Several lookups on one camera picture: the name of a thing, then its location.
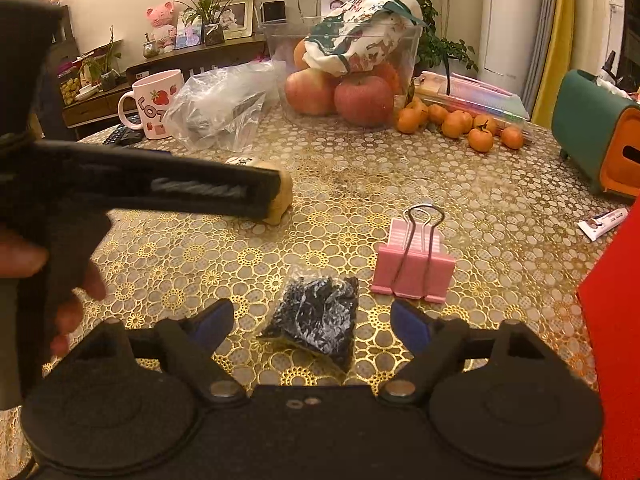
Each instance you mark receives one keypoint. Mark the desktop with gold floral cloth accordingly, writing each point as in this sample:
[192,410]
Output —
[500,220]

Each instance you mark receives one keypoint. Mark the clear plastic bag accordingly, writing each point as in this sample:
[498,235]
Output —
[215,105]

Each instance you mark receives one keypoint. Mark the cluster of tangerines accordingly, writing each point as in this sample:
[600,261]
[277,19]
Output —
[457,124]

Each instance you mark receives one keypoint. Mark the white photo frame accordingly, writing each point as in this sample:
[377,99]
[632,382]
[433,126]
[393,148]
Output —
[237,17]

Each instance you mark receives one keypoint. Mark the yellow curtain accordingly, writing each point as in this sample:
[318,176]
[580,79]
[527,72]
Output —
[557,35]

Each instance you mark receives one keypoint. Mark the small leafy potted plant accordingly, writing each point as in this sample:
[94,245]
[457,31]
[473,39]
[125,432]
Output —
[107,77]

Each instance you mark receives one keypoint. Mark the red cardboard box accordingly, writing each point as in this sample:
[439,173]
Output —
[620,335]

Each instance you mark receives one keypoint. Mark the black crinkled packet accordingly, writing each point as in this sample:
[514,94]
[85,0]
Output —
[317,320]

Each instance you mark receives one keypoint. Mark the printed cloth bag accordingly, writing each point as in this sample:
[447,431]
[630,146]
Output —
[360,35]

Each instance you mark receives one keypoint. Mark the person's left hand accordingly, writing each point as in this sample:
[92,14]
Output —
[20,257]

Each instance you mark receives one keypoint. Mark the small white tube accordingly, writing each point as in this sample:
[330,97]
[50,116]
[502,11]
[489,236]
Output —
[602,224]

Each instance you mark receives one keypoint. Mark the pink strawberry mug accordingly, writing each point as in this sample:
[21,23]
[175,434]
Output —
[160,110]

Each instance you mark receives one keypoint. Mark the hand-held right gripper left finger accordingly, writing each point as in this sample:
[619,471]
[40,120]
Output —
[215,322]

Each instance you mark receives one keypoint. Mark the red apple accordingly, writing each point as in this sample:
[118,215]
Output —
[310,92]
[364,102]

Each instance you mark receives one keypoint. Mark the clear fruit bowl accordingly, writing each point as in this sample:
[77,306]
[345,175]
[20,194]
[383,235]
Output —
[402,50]

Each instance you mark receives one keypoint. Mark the flat pink clear box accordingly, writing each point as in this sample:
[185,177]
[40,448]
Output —
[480,97]

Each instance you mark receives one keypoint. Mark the green orange tissue box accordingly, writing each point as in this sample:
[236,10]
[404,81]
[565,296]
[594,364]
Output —
[585,125]

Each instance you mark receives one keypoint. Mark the small potted grass plant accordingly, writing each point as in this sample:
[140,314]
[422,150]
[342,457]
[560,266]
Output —
[214,35]

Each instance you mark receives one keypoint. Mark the pastel picture card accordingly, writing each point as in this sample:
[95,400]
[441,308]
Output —
[189,32]

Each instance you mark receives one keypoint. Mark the glass balcony door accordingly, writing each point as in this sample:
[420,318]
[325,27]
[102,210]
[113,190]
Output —
[627,20]

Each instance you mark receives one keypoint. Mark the wooden television cabinet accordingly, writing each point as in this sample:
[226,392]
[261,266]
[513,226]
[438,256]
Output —
[100,105]

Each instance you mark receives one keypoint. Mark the tall green houseplant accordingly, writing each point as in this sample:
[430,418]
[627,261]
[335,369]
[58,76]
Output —
[450,50]

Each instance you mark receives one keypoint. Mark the grey curtain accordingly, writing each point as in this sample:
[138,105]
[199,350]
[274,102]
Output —
[547,10]

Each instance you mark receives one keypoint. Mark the orange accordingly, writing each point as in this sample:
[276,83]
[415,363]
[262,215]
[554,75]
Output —
[300,55]
[389,79]

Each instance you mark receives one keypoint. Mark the pink binder clip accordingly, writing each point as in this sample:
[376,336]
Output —
[415,270]

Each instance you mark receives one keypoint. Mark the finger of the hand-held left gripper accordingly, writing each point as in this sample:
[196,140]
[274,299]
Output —
[150,180]

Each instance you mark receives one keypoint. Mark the portrait photo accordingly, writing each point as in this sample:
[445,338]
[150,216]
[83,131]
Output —
[332,4]

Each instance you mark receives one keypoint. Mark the pink plush toy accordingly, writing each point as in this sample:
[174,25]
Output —
[160,15]

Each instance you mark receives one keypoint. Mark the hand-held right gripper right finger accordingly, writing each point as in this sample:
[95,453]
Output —
[412,327]

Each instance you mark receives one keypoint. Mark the black remote control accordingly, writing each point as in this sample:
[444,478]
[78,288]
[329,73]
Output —
[109,136]
[132,138]

